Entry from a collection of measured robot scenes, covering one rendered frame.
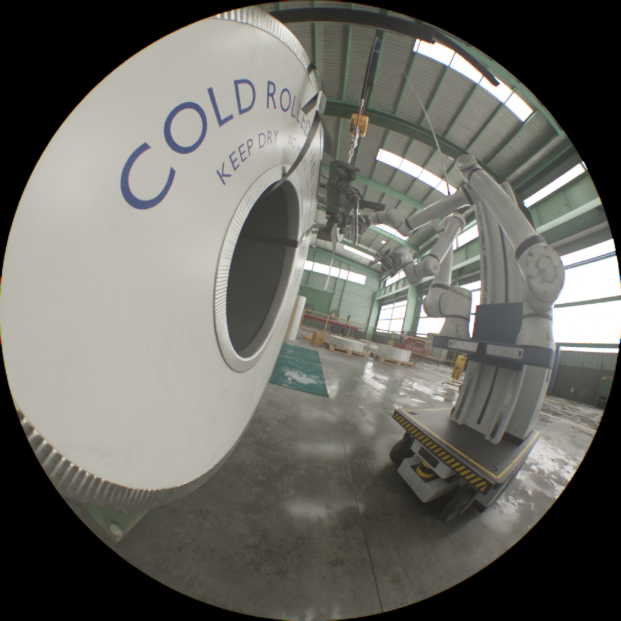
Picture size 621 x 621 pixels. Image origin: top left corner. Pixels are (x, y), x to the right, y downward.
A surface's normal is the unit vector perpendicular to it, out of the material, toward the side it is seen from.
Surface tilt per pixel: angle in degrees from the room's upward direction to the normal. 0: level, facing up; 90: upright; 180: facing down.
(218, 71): 90
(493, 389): 90
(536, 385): 90
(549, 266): 96
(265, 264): 108
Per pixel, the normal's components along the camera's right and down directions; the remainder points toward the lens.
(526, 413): -0.96, -0.26
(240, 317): 0.15, -0.69
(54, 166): 0.97, 0.25
